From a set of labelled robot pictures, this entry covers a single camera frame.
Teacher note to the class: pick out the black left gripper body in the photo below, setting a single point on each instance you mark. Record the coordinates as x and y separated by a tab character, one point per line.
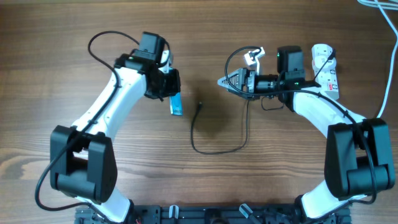
165	84

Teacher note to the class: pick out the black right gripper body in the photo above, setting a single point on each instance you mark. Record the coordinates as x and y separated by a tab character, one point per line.
252	92

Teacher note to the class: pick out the teal screen Galaxy smartphone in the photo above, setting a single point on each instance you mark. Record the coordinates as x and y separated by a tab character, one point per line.
175	103

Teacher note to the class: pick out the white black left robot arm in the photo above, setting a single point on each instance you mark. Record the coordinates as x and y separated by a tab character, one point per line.
82	162

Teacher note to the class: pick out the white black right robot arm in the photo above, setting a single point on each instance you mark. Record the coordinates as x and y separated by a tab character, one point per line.
358	157

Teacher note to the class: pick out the white power strip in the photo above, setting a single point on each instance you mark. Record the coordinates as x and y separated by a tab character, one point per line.
324	67

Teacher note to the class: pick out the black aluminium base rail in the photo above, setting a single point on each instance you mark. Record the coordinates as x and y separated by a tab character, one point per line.
155	214

